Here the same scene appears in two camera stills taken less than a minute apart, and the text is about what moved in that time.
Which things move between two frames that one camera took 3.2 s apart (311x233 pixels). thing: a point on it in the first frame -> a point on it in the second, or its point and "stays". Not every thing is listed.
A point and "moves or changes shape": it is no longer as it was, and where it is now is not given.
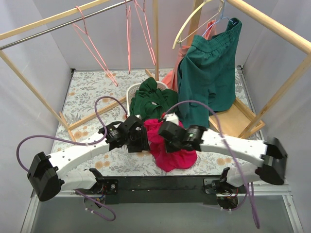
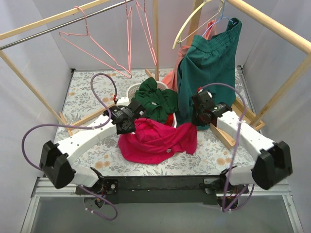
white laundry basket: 131,89 stays
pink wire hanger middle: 129,18 stays
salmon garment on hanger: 171,80 stays
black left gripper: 140,140 -> 127,126
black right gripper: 168,135 -> 198,119
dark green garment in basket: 150,103 stays
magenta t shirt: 167,161 moves or changes shape
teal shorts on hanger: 206,74 stays
